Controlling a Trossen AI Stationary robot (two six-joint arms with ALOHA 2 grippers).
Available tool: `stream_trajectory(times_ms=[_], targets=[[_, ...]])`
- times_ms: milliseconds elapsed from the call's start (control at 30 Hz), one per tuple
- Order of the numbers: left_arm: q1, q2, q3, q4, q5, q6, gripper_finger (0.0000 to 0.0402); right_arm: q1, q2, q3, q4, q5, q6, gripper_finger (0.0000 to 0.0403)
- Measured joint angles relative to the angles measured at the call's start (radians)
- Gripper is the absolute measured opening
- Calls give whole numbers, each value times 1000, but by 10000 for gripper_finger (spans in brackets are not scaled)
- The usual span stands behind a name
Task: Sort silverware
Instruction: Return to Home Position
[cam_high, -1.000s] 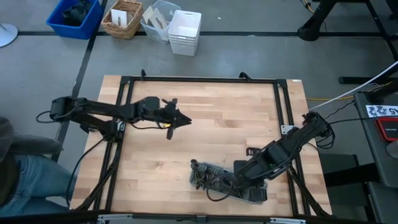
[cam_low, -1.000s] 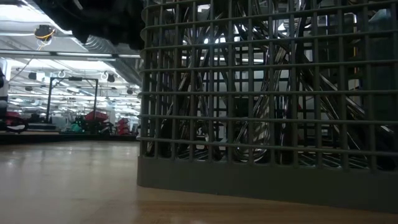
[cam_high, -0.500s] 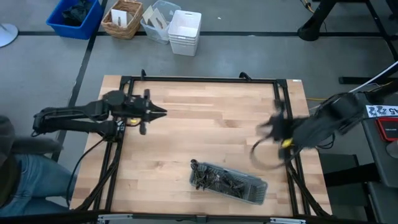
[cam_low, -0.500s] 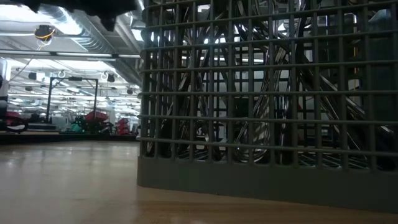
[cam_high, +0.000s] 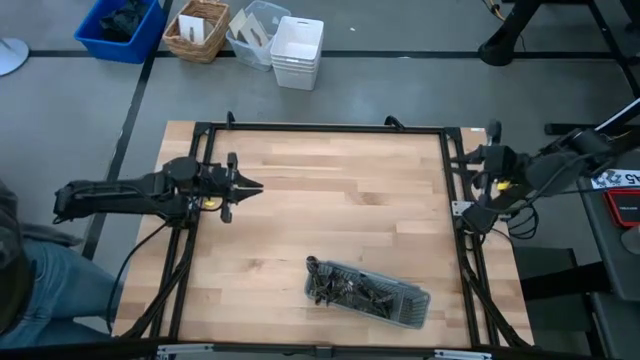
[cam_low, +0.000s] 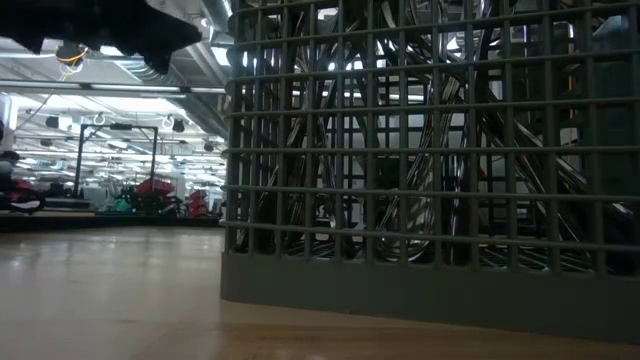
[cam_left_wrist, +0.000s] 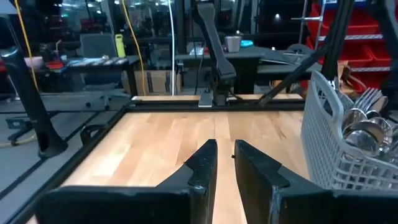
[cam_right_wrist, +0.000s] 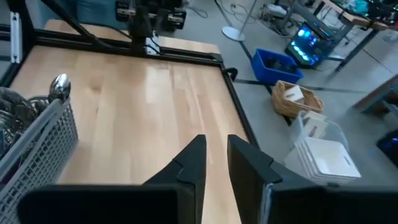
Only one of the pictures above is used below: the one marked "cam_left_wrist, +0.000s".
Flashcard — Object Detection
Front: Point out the white cable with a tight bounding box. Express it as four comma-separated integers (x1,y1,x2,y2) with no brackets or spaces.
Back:
167,0,177,96

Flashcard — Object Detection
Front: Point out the dark grey side table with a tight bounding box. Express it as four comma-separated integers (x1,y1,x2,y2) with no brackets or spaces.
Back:
175,46,321,94

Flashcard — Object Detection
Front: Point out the red bin shelf rack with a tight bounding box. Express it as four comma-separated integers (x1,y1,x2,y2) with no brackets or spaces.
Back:
306,0,393,91

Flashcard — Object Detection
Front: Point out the silver mounting plate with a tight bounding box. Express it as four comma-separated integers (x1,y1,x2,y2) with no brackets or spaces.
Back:
198,90,215,108

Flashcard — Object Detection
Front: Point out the silver fork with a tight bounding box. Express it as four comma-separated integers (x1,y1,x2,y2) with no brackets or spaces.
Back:
366,88,384,108
354,90,374,112

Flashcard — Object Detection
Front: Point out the grey mesh cutlery basket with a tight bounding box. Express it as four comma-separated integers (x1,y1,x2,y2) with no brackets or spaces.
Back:
300,70,398,191

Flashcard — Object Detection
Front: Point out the black stand base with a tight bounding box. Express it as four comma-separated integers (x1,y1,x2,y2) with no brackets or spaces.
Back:
0,15,68,159

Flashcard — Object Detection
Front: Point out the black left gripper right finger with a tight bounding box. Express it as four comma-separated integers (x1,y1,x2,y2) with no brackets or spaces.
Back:
234,139,333,224

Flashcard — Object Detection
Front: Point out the brown cardboard box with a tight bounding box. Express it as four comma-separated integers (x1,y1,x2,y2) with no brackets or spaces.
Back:
123,70,183,96

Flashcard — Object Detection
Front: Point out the black metal table frame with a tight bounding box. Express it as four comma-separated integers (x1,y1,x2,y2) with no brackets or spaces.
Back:
0,0,355,224

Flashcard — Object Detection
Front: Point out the black clamp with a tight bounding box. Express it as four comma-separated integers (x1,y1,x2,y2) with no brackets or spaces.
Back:
80,123,108,146

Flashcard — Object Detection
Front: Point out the dark work table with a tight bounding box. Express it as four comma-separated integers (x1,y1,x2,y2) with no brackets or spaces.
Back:
63,55,141,94

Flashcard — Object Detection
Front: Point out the brown paper bag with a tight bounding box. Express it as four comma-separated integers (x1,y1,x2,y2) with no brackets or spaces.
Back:
337,60,368,100

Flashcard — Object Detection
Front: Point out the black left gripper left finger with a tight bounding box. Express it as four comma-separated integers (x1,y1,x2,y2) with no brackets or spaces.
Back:
157,139,218,224

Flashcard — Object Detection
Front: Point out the yellow green bottle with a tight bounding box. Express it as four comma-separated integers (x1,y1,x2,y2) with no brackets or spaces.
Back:
114,33,126,58

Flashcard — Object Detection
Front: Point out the yellow hanging cable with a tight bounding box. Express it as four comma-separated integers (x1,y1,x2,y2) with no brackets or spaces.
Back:
121,0,147,96
14,0,40,94

